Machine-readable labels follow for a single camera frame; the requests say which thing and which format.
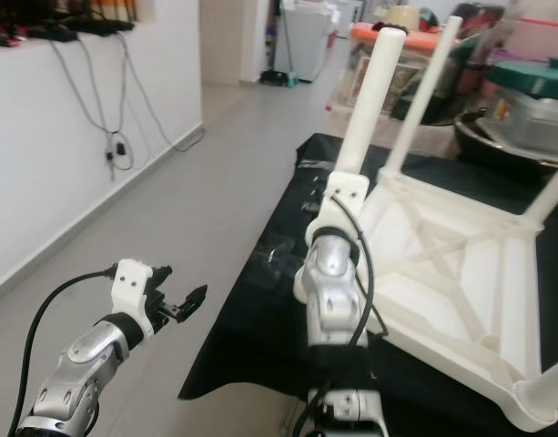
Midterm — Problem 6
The red printed carton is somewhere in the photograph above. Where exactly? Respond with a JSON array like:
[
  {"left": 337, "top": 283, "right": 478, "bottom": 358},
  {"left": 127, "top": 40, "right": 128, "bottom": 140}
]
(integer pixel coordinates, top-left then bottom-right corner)
[{"left": 349, "top": 55, "right": 407, "bottom": 115}]

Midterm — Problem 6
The beige pot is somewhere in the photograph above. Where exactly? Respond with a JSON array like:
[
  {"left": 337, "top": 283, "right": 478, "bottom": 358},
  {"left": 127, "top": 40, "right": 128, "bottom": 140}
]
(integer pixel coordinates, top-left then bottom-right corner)
[{"left": 390, "top": 5, "right": 423, "bottom": 33}]

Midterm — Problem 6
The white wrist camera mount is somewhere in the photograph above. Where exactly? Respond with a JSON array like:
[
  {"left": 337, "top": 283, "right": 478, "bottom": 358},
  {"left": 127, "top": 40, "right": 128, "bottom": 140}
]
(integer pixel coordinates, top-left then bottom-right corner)
[
  {"left": 320, "top": 173, "right": 370, "bottom": 239},
  {"left": 110, "top": 259, "right": 157, "bottom": 338}
]

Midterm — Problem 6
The dark green round pot lid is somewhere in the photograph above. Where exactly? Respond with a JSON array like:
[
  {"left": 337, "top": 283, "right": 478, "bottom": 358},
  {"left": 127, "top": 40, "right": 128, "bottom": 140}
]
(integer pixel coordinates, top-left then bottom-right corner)
[{"left": 488, "top": 59, "right": 558, "bottom": 101}]

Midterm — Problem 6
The clear plastic container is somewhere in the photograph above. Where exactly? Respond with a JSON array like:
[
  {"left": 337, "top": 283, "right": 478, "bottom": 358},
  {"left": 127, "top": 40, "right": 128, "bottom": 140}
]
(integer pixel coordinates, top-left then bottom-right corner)
[{"left": 492, "top": 91, "right": 558, "bottom": 156}]

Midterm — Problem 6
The black wifi router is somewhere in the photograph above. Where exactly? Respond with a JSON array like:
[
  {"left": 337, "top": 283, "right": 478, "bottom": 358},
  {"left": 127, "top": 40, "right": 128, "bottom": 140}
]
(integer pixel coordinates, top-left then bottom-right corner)
[{"left": 0, "top": 18, "right": 138, "bottom": 42}]

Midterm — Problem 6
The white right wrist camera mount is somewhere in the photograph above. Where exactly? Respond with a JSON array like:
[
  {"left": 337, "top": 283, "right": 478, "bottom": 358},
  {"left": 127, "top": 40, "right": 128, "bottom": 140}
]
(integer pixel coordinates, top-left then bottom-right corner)
[{"left": 320, "top": 173, "right": 370, "bottom": 239}]

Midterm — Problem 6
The white plastic children table top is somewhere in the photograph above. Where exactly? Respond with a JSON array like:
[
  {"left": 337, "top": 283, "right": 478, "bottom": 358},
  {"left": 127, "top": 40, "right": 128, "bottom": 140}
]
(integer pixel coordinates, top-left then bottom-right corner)
[{"left": 292, "top": 168, "right": 558, "bottom": 433}]

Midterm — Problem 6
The crumpled clear tape patch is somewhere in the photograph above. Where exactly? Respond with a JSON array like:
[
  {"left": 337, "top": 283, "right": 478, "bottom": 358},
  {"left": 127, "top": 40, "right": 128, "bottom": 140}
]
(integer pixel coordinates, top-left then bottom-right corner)
[{"left": 251, "top": 232, "right": 307, "bottom": 283}]

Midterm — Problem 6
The looped black wall cable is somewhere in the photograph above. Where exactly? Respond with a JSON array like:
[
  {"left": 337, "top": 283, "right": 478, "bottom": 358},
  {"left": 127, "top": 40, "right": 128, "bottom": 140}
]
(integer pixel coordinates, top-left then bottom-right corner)
[{"left": 53, "top": 41, "right": 134, "bottom": 183}]

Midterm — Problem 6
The black tablecloth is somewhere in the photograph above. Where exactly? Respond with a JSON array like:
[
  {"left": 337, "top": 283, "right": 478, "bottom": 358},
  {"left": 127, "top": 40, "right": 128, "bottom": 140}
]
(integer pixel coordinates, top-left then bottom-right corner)
[{"left": 178, "top": 132, "right": 558, "bottom": 437}]

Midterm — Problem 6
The pink plastic container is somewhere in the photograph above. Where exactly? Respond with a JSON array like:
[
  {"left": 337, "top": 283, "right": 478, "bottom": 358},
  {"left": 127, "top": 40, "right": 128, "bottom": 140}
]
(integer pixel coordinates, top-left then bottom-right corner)
[{"left": 506, "top": 18, "right": 558, "bottom": 65}]

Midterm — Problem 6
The black round wok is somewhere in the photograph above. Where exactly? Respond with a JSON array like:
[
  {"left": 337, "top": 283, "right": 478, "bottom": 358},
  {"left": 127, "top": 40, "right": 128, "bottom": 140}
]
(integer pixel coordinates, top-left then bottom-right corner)
[{"left": 453, "top": 109, "right": 558, "bottom": 178}]

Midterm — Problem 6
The white appliance cabinet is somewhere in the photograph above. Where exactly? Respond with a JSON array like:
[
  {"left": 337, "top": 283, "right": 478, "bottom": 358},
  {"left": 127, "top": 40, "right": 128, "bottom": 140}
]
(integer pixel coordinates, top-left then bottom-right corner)
[{"left": 280, "top": 0, "right": 339, "bottom": 81}]

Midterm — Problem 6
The long black wall cable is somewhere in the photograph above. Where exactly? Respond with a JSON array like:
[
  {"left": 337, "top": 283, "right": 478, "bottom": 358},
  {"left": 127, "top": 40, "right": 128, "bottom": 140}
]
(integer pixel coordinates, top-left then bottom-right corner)
[{"left": 124, "top": 32, "right": 207, "bottom": 154}]

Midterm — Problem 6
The black plastic bag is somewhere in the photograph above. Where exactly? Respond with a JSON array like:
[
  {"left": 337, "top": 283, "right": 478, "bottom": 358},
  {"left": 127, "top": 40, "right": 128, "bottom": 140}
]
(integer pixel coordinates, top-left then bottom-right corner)
[{"left": 433, "top": 5, "right": 507, "bottom": 124}]

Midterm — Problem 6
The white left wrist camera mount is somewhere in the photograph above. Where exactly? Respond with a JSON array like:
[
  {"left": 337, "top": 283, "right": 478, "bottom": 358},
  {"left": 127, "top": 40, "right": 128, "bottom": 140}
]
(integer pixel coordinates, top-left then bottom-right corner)
[{"left": 110, "top": 259, "right": 157, "bottom": 338}]

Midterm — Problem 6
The teal head floor mop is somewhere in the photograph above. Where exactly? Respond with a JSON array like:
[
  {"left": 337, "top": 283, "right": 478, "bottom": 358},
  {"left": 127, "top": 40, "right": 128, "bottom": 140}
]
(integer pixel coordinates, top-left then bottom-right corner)
[{"left": 260, "top": 0, "right": 302, "bottom": 87}]

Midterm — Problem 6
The white towel cloth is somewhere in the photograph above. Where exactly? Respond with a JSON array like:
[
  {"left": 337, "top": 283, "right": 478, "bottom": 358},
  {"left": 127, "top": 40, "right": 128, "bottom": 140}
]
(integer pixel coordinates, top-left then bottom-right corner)
[{"left": 324, "top": 100, "right": 462, "bottom": 156}]

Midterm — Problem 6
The clear tape strip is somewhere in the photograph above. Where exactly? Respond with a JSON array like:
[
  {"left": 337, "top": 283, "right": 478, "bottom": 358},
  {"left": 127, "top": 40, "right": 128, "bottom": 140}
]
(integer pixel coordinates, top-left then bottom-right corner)
[{"left": 301, "top": 159, "right": 339, "bottom": 174}]

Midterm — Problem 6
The clear storage box orange lid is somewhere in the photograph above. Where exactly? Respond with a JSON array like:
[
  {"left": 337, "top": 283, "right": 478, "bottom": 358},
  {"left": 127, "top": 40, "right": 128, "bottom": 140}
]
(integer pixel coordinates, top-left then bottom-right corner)
[{"left": 347, "top": 23, "right": 443, "bottom": 119}]

